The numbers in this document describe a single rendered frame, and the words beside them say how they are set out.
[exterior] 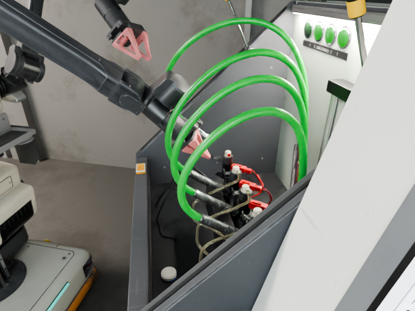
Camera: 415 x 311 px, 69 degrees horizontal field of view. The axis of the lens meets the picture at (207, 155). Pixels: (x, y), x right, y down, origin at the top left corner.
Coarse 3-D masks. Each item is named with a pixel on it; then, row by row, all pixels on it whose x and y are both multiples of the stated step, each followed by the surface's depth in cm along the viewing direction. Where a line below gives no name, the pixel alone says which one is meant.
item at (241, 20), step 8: (216, 24) 71; (224, 24) 71; (232, 24) 71; (256, 24) 70; (264, 24) 69; (272, 24) 69; (200, 32) 73; (208, 32) 73; (280, 32) 69; (192, 40) 74; (288, 40) 69; (184, 48) 76; (296, 48) 70; (176, 56) 77; (296, 56) 71; (304, 72) 72; (304, 80) 73
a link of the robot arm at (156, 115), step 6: (150, 102) 70; (156, 102) 70; (150, 108) 70; (156, 108) 70; (162, 108) 71; (168, 108) 72; (144, 114) 72; (150, 114) 71; (156, 114) 70; (162, 114) 71; (168, 114) 72; (156, 120) 71; (162, 120) 72
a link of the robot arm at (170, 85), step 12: (168, 72) 67; (156, 84) 68; (168, 84) 66; (180, 84) 67; (120, 96) 66; (132, 96) 66; (144, 96) 70; (156, 96) 68; (168, 96) 67; (180, 96) 67; (132, 108) 68; (144, 108) 68
